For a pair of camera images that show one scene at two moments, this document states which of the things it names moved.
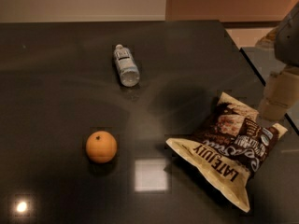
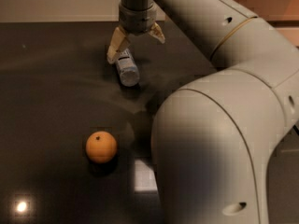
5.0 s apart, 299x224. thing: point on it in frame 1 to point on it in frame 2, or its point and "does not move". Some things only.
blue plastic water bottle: (128, 71) does not move
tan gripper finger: (281, 92) to (134, 21)
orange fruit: (101, 147) does not move
